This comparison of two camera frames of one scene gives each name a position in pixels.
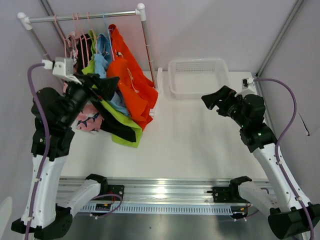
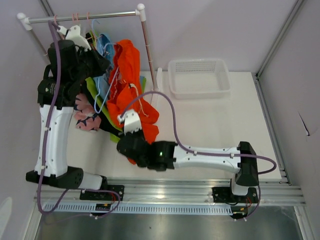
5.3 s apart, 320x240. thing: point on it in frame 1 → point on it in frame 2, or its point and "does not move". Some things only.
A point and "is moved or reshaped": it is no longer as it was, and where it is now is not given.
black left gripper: x=106 y=85 → x=77 y=51
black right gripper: x=225 y=93 → x=137 y=131
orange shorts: x=139 y=93 is moved or reshaped
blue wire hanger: x=109 y=37 → x=99 y=79
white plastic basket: x=191 y=79 does not move
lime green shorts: x=112 y=109 is moved or reshaped
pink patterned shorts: x=89 y=117 does not move
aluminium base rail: x=159 y=190 does not move
